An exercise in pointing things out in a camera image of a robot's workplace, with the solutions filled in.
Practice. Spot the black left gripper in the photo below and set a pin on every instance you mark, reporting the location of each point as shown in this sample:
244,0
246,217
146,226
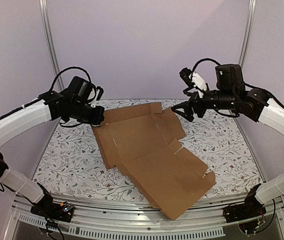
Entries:
98,118

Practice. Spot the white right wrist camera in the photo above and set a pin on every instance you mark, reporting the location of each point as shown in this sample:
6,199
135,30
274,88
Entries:
193,81

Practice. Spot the brown cardboard box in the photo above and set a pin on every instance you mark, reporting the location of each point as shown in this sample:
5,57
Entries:
143,142

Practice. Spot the floral patterned table mat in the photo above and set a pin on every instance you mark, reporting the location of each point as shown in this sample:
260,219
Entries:
72,165

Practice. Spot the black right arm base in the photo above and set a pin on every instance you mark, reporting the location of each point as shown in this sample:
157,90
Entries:
250,208

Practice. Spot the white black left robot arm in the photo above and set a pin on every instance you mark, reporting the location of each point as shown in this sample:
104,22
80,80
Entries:
77,101

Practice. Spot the right rear aluminium frame post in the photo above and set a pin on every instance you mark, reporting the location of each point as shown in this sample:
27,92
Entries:
247,32

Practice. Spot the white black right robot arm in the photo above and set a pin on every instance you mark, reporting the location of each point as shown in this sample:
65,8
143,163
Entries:
257,104

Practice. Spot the front aluminium rail frame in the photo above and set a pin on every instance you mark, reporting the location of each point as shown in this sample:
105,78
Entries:
100,219

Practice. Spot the left rear aluminium frame post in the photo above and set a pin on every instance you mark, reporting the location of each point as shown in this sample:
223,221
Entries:
48,35

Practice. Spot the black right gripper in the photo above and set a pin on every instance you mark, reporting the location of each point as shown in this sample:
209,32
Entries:
195,105

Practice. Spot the aluminium frame post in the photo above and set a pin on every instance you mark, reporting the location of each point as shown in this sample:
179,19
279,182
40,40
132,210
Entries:
247,32
48,35

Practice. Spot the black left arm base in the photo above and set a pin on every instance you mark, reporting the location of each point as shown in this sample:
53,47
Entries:
56,211

